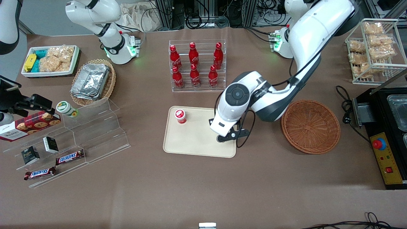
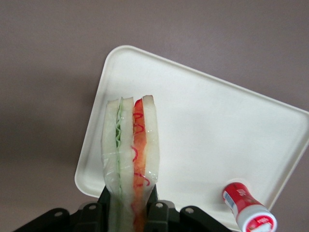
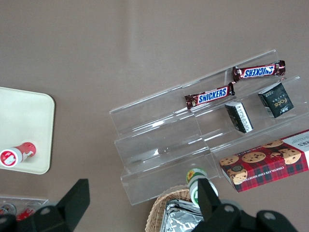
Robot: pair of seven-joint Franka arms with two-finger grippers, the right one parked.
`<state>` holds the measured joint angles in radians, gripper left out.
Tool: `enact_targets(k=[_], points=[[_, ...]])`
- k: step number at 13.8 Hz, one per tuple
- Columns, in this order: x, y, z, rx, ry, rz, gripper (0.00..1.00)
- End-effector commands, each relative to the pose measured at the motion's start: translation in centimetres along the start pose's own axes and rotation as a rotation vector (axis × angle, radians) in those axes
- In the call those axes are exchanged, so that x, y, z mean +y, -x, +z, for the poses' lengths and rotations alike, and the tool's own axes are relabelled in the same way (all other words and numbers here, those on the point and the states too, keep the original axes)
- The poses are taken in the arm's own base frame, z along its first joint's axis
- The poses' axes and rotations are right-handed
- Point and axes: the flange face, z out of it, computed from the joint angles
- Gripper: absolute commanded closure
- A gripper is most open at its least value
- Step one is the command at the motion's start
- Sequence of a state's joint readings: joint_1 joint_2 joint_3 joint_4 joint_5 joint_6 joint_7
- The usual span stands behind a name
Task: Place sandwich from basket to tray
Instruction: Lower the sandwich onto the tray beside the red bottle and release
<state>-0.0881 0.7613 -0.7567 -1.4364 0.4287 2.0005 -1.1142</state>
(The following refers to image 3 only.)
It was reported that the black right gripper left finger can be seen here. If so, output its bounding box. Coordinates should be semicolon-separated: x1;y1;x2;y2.
56;178;91;231

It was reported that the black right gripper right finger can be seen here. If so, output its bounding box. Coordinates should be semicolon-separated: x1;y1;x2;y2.
197;178;223;222

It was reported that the aluminium foil tray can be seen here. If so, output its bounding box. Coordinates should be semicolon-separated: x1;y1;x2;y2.
163;199;206;232

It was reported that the oval wicker basket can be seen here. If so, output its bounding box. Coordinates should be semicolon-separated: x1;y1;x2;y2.
145;185;206;232

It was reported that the beige plastic tray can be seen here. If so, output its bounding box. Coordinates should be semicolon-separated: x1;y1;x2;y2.
0;86;56;175

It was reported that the green white yogurt bottle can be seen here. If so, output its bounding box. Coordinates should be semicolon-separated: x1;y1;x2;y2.
185;167;219;209

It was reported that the clear acrylic bottle rack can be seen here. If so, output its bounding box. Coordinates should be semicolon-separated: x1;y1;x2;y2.
0;194;49;219

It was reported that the red tartan cookie box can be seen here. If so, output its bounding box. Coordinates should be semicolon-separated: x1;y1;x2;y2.
219;129;309;193

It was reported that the red white yogurt bottle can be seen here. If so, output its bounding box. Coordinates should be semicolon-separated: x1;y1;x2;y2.
0;142;37;169

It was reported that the clear acrylic stepped stand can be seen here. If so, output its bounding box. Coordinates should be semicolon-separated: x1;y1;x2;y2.
109;49;309;206

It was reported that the small black carton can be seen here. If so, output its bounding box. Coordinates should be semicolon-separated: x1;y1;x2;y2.
225;101;254;133
257;82;295;119

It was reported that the Snickers bar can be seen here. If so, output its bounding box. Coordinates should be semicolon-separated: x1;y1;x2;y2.
232;59;286;83
184;82;236;110

